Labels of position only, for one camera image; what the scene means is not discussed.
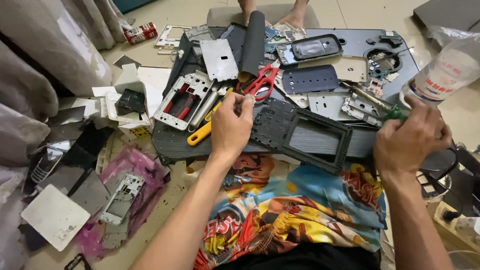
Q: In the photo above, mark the person's right hand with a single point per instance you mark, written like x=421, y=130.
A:
x=408, y=144

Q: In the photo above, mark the person's left hand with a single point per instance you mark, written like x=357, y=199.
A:
x=229, y=129

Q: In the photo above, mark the small beige metal part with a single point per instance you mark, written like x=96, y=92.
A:
x=250, y=99

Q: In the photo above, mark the silver metal tube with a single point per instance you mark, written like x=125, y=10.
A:
x=204, y=110

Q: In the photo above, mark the dark grey work board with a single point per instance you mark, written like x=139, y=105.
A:
x=176, y=140

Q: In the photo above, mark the grey metal phone plate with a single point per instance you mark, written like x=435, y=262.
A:
x=219, y=60

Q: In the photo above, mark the blue circuit board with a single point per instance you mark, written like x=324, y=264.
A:
x=377, y=75

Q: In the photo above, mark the clear plastic bottle white label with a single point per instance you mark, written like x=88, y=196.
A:
x=442, y=75

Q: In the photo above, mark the black rolled sheet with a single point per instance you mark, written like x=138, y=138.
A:
x=253, y=41

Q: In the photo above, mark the silver flat phone plate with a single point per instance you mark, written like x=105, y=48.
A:
x=326, y=105

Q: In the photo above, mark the beige power strip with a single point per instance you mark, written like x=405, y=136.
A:
x=453, y=225

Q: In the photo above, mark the beige phone back cover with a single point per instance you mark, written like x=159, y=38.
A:
x=352, y=69

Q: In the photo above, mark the pink plastic bag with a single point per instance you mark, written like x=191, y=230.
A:
x=144, y=168

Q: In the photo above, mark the dark blue phone cover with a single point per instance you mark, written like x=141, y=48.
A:
x=310, y=78

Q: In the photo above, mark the colourful printed shorts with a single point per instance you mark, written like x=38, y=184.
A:
x=296, y=210

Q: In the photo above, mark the pile of circuit boards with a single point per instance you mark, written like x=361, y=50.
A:
x=279, y=35

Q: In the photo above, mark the small black plastic part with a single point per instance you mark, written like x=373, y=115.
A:
x=390, y=38

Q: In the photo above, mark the thin white phone bezel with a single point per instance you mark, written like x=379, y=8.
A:
x=167, y=37

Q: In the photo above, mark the clear plastic bag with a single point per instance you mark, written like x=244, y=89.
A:
x=446, y=33

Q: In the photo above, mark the black phone shell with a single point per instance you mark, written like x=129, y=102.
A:
x=317, y=48

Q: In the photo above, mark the heap of phone parts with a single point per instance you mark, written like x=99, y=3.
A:
x=112, y=105

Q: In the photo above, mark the silver phone chassis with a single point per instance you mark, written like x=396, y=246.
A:
x=122, y=197

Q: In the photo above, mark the red and white can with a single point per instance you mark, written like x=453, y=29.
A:
x=140, y=33

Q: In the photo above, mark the dark grey flat panel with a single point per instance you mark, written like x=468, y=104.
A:
x=446, y=13

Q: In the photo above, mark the black shirt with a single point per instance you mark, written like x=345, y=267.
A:
x=300, y=260

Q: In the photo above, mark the old keypad phone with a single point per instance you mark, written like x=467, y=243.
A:
x=45, y=165

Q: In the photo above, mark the white flat panel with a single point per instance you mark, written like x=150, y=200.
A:
x=56, y=217

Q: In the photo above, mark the beige curtain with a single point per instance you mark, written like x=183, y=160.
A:
x=45, y=56

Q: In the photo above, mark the large black plastic frame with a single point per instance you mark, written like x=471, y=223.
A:
x=273, y=123

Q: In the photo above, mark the silver phone mid frame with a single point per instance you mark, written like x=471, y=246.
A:
x=362, y=108

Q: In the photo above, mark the white phone frame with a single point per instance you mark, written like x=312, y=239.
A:
x=165, y=116

